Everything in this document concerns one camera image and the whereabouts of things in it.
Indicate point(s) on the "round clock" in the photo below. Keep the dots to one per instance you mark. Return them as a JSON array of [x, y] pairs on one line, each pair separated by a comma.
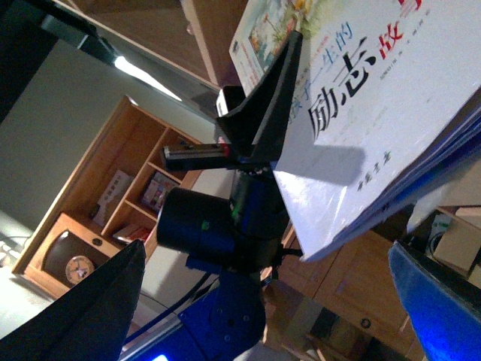
[[78, 268]]

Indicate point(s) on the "wooden drawer cabinet background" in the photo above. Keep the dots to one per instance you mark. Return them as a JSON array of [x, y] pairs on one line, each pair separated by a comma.
[[330, 309]]

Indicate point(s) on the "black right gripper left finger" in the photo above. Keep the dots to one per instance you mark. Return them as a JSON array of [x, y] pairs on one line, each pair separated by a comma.
[[89, 322]]

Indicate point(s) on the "cardboard box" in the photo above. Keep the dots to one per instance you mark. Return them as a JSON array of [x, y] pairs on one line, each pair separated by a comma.
[[460, 244]]

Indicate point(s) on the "illustrated book behind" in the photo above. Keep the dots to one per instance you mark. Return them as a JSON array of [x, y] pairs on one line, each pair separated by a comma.
[[262, 32]]

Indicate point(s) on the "other arm black gripper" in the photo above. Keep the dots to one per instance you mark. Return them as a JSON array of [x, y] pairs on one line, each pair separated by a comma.
[[243, 232]]

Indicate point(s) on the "colourful book on shelf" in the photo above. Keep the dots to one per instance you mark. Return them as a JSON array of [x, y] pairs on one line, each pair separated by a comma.
[[157, 188]]

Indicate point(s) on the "book on shelf upright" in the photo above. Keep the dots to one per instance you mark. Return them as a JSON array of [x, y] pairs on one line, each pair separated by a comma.
[[111, 197]]

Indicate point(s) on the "wooden bookshelf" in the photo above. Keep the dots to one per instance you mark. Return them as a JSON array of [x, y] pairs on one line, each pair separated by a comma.
[[131, 140]]

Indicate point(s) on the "white Chinese title book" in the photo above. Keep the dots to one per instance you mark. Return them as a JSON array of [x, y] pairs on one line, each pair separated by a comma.
[[387, 106]]

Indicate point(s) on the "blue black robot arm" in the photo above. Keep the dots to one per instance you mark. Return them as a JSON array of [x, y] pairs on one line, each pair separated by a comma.
[[221, 325]]

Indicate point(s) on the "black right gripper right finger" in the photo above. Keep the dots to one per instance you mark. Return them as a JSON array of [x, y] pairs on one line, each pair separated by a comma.
[[443, 307]]

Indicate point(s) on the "red book lying on shelf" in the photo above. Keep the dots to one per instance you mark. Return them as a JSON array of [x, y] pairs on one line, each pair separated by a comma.
[[132, 233]]

